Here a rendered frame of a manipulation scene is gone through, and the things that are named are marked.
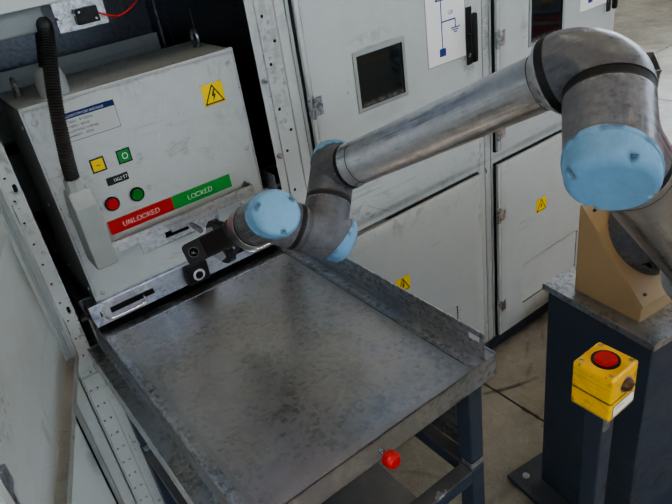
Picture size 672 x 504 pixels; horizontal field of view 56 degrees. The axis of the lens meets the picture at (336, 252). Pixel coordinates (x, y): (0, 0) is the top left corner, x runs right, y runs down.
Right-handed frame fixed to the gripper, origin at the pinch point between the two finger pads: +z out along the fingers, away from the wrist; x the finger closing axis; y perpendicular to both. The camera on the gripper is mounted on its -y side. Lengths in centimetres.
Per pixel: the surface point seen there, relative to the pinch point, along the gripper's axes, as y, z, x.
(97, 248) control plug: -22.7, -0.9, 9.5
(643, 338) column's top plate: 64, -47, -58
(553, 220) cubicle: 140, 36, -45
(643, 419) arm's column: 65, -36, -80
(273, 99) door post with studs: 29.4, -2.9, 26.1
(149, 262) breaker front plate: -10.7, 15.7, 3.0
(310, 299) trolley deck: 15.5, -2.9, -21.4
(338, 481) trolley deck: -10, -39, -46
